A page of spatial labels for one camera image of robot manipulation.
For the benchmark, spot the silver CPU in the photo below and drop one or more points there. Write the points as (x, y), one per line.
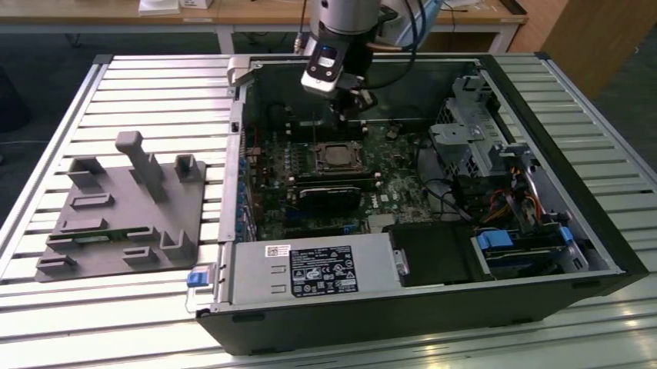
(342, 155)

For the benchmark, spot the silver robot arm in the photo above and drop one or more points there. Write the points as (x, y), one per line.
(343, 15)

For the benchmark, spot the wooden desk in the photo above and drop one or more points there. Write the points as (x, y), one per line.
(246, 15)

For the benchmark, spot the grey metal disk bay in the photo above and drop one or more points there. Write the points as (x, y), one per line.
(462, 153)

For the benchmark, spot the green motherboard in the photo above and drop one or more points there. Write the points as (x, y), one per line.
(401, 184)

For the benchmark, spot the white box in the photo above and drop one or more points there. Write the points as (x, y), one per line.
(197, 4)
(159, 7)

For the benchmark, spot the black graphics card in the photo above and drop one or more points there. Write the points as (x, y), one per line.
(329, 198)

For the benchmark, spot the small silver heatsink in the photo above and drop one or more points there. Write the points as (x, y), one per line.
(382, 223)

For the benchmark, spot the wooden cabinet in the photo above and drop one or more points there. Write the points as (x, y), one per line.
(590, 38)

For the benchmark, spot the black plastic shroud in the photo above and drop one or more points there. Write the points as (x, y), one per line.
(436, 253)

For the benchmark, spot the blue disk carrier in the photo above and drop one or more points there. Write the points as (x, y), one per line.
(496, 240)

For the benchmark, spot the silver power supply unit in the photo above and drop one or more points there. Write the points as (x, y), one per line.
(251, 269)

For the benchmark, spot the blue disk clip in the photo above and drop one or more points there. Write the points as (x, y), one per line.
(565, 235)

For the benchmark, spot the grey parts rack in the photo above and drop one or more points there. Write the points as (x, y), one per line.
(118, 215)

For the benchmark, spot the blue case latch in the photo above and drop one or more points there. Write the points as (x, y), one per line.
(199, 278)

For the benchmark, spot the black PC case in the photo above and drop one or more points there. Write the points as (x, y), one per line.
(410, 319)

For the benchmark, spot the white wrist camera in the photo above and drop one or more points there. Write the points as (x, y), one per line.
(321, 71)

